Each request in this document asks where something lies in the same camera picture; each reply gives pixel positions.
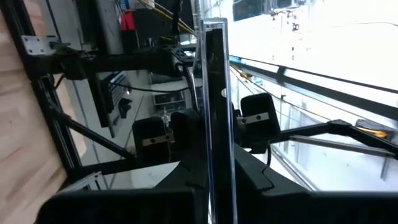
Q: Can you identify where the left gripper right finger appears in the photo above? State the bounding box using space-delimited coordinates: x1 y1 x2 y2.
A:
233 143 398 224

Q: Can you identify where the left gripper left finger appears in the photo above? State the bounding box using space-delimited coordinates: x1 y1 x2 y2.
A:
36 151 215 224

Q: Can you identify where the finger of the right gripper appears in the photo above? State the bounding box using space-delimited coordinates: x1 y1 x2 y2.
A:
132 109 206 164
231 92 281 155

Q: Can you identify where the clear black-tray jewel case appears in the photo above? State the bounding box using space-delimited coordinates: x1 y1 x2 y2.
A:
200 17 239 224

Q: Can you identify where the silver aluminium extrusion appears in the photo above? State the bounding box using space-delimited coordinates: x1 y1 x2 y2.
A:
57 170 104 194

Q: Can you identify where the black computer mouse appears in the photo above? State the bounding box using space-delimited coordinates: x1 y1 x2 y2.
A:
119 97 134 119

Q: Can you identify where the backlit computer keyboard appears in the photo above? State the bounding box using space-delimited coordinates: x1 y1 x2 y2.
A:
107 72 129 110

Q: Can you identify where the long black horizontal bar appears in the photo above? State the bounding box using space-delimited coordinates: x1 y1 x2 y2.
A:
229 55 398 121

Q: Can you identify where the dark keyboard desk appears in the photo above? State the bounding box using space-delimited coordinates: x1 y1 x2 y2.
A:
88 70 131 138

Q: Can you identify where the red box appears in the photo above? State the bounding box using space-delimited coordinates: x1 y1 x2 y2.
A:
119 11 136 32

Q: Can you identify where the grey desk panel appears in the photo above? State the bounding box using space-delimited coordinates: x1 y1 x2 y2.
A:
74 0 125 57

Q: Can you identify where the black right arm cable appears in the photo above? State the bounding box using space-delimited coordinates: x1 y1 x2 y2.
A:
107 80 192 94

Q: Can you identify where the black aluminium table frame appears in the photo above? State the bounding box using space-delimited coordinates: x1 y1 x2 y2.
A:
0 0 187 194

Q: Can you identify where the yellow cable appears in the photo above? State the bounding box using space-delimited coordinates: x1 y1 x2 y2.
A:
136 0 197 35

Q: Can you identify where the silver corner bracket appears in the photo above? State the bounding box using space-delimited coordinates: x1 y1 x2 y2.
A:
21 34 60 56

